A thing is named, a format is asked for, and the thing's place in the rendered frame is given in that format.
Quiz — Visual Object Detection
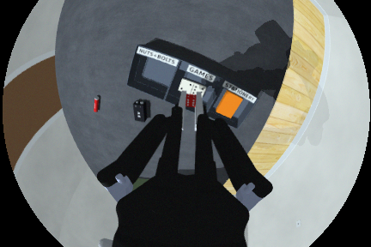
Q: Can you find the red battery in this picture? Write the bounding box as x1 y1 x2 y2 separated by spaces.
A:
94 96 99 112

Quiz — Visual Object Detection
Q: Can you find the white domino tile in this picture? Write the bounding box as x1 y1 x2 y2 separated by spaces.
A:
179 78 206 97

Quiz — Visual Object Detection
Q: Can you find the dark grey three-compartment bin rack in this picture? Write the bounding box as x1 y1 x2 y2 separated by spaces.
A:
126 45 258 129

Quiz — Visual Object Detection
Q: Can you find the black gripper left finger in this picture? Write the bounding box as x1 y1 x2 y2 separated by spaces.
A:
97 90 186 215

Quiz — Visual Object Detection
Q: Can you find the red die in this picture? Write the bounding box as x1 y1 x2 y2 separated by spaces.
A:
185 94 196 107

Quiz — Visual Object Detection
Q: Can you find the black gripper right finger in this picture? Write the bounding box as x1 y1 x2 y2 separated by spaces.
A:
194 92 273 219

